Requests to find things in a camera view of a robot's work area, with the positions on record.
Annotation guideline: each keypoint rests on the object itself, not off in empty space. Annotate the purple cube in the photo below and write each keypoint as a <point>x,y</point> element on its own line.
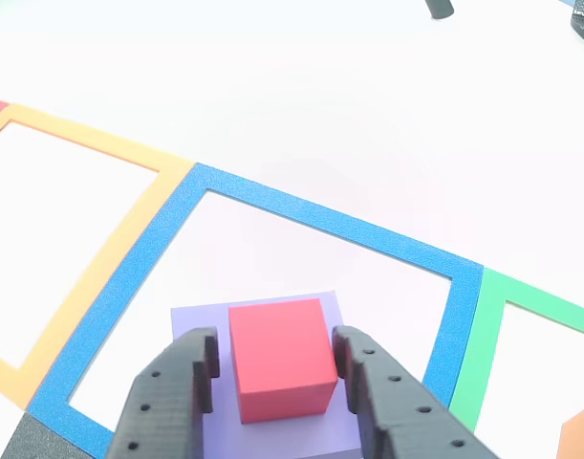
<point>282,440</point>

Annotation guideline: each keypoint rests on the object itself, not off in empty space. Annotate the small red cube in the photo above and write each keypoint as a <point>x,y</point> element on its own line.
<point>282,354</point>

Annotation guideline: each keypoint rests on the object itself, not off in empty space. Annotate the orange cube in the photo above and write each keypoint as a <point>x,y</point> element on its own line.
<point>580,435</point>

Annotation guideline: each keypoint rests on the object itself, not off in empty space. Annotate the black cylindrical stand leg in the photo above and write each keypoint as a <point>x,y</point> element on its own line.
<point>439,7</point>

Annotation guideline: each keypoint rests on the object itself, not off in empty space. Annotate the green square frame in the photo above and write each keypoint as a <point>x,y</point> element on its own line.
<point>482,334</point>

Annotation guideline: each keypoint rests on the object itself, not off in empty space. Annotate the black square frame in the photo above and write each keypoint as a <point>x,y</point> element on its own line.
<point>33,437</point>

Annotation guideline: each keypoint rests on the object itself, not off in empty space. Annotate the orange square frame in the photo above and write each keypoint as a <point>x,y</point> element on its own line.
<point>105,248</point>

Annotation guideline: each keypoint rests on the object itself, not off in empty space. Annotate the blue square frame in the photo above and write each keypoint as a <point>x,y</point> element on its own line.
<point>320,215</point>

